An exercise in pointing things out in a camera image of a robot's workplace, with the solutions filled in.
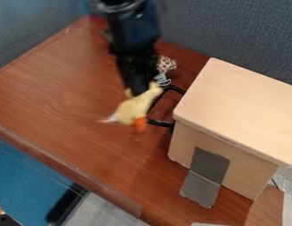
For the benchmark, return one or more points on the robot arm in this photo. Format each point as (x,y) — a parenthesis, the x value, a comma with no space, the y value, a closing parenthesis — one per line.
(130,26)

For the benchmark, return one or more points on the spotted plush toy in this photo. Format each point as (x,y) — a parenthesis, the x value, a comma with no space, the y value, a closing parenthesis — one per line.
(165,65)

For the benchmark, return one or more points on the wooden cabinet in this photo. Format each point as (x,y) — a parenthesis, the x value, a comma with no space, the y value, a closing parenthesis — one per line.
(234,111)

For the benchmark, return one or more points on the yellow plush duck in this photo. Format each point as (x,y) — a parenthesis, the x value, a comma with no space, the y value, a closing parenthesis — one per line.
(133,109)

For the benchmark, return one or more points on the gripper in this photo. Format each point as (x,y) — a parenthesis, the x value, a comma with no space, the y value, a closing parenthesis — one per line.
(136,70)

